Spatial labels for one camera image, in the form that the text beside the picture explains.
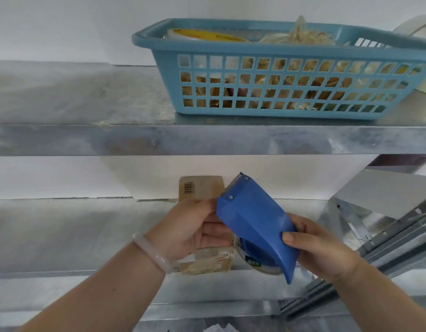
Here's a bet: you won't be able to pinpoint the person's right hand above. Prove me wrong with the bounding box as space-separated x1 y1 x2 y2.
281 213 363 285

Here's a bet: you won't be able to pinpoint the person's left hand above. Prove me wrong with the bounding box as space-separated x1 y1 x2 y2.
145 198 235 264

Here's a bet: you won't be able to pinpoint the blue tape dispenser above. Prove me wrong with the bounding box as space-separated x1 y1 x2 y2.
216 172 301 285

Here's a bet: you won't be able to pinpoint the person's left forearm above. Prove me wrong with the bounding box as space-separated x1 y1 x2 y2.
19 241 167 332

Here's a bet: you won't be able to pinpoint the person's right forearm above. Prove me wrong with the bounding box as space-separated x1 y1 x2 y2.
331 258 426 332

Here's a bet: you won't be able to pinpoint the clear tape roll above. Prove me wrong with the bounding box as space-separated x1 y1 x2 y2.
234 235 285 276

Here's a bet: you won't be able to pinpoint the brown cardboard package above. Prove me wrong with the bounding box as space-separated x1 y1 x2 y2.
177 175 236 276

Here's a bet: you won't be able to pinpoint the crumpled white paper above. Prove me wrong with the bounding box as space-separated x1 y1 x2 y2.
203 323 240 332

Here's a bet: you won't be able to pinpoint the grey metal shelf rails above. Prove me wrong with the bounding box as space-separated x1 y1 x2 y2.
278 193 426 319

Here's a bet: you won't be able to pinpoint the loose metal sheet panel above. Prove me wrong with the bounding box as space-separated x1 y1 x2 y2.
332 168 426 222

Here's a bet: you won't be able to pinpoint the blue plastic basket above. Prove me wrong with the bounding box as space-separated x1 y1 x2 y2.
131 18 426 121

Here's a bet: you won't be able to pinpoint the yellow and white packet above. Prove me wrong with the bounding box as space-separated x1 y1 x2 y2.
163 28 250 44

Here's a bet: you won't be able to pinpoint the large white tape roll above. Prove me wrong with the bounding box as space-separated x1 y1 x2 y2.
392 14 426 96

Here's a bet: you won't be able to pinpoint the white jade bracelet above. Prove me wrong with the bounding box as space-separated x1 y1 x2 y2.
131 232 174 275

